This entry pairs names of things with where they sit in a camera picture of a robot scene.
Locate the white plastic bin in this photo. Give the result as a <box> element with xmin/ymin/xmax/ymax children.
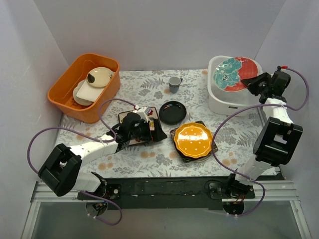
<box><xmin>207</xmin><ymin>55</ymin><xmax>263</xmax><ymax>115</ymax></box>

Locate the red and teal floral plate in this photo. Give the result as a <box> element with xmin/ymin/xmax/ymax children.
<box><xmin>213</xmin><ymin>57</ymin><xmax>259</xmax><ymax>93</ymax></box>

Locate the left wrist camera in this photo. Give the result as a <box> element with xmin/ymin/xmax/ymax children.
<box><xmin>133</xmin><ymin>106</ymin><xmax>153</xmax><ymax>122</ymax></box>

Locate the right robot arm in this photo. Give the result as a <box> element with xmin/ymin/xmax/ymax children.
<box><xmin>225</xmin><ymin>67</ymin><xmax>303</xmax><ymax>198</ymax></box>

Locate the white square plate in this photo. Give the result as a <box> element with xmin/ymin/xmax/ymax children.
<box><xmin>75</xmin><ymin>80</ymin><xmax>104</xmax><ymax>102</ymax></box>

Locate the black round plate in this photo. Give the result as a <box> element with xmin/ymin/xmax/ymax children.
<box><xmin>159</xmin><ymin>101</ymin><xmax>187</xmax><ymax>125</ymax></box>

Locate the orange plastic bin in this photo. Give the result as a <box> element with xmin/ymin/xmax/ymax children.
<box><xmin>47</xmin><ymin>53</ymin><xmax>121</xmax><ymax>123</ymax></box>

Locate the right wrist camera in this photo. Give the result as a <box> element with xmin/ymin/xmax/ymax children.
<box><xmin>277</xmin><ymin>66</ymin><xmax>288</xmax><ymax>72</ymax></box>

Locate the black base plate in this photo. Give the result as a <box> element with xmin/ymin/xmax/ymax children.
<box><xmin>77</xmin><ymin>175</ymin><xmax>256</xmax><ymax>211</ymax></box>

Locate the cream rectangular floral plate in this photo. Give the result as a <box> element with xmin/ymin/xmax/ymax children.
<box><xmin>118</xmin><ymin>107</ymin><xmax>159</xmax><ymax>145</ymax></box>

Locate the aluminium frame rail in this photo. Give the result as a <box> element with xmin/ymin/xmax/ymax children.
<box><xmin>31</xmin><ymin>182</ymin><xmax>87</xmax><ymax>203</ymax></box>

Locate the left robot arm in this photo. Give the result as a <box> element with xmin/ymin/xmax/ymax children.
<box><xmin>38</xmin><ymin>112</ymin><xmax>167</xmax><ymax>199</ymax></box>

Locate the yellow dotted scalloped plate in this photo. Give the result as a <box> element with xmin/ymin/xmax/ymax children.
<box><xmin>173</xmin><ymin>122</ymin><xmax>213</xmax><ymax>159</ymax></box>

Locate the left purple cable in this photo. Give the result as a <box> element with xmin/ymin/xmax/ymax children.
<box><xmin>26</xmin><ymin>99</ymin><xmax>140</xmax><ymax>226</ymax></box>

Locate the black square floral plate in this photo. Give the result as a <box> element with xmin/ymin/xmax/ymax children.
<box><xmin>170</xmin><ymin>121</ymin><xmax>218</xmax><ymax>163</ymax></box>

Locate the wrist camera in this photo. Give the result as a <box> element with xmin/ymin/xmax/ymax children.
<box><xmin>277</xmin><ymin>66</ymin><xmax>288</xmax><ymax>72</ymax></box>
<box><xmin>133</xmin><ymin>106</ymin><xmax>153</xmax><ymax>122</ymax></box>

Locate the grey ceramic cup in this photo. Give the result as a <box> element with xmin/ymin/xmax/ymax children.
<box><xmin>168</xmin><ymin>77</ymin><xmax>183</xmax><ymax>94</ymax></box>

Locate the floral table mat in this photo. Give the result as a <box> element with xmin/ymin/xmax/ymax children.
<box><xmin>57</xmin><ymin>70</ymin><xmax>262</xmax><ymax>178</ymax></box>

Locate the cream round plate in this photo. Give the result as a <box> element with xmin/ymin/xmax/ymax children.
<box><xmin>72</xmin><ymin>87</ymin><xmax>94</xmax><ymax>106</ymax></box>

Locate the beige round plate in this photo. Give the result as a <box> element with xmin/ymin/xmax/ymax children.
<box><xmin>87</xmin><ymin>67</ymin><xmax>113</xmax><ymax>88</ymax></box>

